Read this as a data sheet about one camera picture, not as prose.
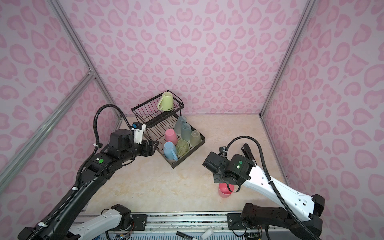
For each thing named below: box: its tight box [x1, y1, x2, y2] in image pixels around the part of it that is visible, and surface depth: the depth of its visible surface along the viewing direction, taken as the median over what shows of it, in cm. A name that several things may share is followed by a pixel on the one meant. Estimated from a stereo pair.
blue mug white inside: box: [163, 141, 179, 161], surface depth 90 cm
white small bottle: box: [201, 228, 214, 240], surface depth 70 cm
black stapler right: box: [241, 143, 257, 165], surface depth 97 cm
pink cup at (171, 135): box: [165, 128, 178, 146], surface depth 97 cm
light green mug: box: [157, 91, 174, 112], surface depth 93 cm
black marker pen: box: [176, 231, 194, 240], surface depth 71 cm
